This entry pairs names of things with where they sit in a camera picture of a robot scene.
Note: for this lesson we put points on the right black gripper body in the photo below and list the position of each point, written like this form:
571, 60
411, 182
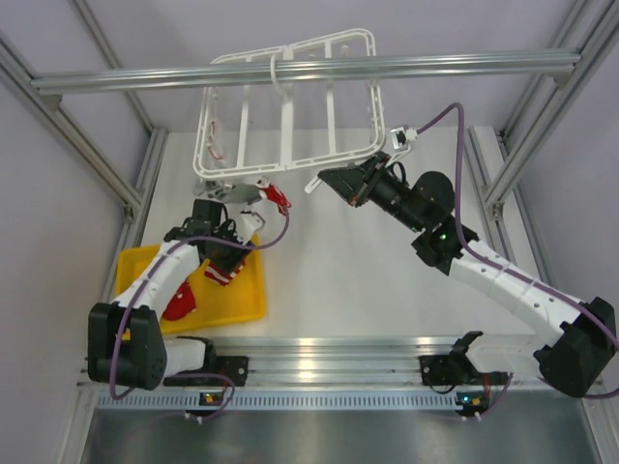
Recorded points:
386, 191

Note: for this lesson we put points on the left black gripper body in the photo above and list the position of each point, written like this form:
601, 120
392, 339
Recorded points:
227, 254

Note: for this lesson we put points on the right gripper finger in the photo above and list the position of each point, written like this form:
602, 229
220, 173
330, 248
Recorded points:
355, 171
353, 192

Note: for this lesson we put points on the red white striped sock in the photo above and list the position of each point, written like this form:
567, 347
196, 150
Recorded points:
273, 194

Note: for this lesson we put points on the white clip hanger rack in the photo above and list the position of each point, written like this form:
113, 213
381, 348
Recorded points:
235, 165

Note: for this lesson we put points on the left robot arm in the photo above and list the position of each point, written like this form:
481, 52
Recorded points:
125, 342

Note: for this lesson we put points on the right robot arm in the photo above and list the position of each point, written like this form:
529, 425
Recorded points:
571, 341

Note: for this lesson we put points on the yellow plastic tray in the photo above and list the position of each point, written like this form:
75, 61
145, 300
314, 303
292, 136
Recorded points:
242, 299

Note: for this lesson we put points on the grey sock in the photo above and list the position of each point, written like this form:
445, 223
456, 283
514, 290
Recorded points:
227, 192

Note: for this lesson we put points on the red patterned sock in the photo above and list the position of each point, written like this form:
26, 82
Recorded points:
181, 304

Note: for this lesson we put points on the aluminium crossbar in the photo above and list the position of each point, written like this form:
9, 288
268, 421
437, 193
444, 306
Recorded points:
554, 60

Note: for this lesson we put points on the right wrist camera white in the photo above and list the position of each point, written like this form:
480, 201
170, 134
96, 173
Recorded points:
403, 138

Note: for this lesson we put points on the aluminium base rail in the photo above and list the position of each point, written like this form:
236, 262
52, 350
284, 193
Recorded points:
428, 361

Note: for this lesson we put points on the perforated cable duct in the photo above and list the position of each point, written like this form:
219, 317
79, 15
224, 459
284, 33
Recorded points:
303, 400

